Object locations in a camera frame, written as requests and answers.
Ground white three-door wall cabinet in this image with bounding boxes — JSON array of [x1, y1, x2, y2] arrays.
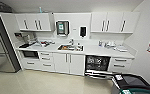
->
[[90, 11, 141, 34]]

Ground white base cabinet with doors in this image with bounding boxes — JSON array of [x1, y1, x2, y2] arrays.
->
[[20, 49, 86, 76]]

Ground black wall cabinet handle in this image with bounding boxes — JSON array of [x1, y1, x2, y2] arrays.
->
[[34, 19, 39, 31], [101, 20, 106, 33], [120, 20, 127, 33], [105, 20, 111, 33], [23, 20, 29, 31], [38, 19, 43, 31]]

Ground grey bin with black lid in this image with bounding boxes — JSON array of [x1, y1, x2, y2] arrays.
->
[[111, 73, 150, 92]]

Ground black built-in microwave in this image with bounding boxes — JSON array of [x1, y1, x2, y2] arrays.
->
[[21, 49, 40, 60]]

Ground stainless steel refrigerator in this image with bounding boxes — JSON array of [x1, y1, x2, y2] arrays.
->
[[0, 13, 22, 74]]

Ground stainless steel sink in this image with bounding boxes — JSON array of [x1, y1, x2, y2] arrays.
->
[[57, 44, 84, 52]]

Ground black base cabinet door handle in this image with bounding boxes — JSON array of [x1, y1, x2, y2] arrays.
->
[[68, 54, 72, 64], [64, 54, 69, 64]]

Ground stainless steel dishwasher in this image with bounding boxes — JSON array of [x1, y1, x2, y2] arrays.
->
[[84, 54, 113, 80]]

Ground steel paper towel dispenser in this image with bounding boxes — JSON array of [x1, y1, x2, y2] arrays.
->
[[55, 19, 71, 37]]

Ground black drawer handle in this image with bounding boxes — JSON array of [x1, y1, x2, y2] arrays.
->
[[114, 58, 128, 63], [113, 64, 126, 68]]

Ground light blue bottle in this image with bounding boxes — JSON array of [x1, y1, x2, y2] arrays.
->
[[38, 6, 44, 14]]

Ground blue dish soap bottle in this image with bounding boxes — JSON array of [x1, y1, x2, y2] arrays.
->
[[98, 39, 103, 47]]

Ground white drawer cabinet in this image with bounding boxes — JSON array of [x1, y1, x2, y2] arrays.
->
[[109, 56, 135, 75]]

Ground chrome faucet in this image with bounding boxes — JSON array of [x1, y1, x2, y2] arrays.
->
[[69, 38, 75, 46]]

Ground grey bin with green lid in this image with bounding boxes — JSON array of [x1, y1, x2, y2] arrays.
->
[[119, 87, 150, 94]]

